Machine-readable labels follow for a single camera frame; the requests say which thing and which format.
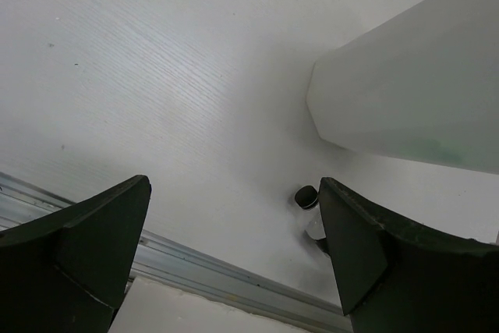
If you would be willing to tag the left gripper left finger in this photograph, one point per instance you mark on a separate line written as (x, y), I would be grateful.
(67, 271)

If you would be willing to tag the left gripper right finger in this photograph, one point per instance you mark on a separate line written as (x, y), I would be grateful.
(394, 274)

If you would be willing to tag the white octagonal bin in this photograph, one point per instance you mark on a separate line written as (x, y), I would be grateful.
(422, 87)

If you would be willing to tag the clear bottle black label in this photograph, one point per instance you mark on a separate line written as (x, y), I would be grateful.
(307, 198)

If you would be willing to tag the aluminium table rail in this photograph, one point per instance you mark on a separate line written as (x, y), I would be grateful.
(167, 262)

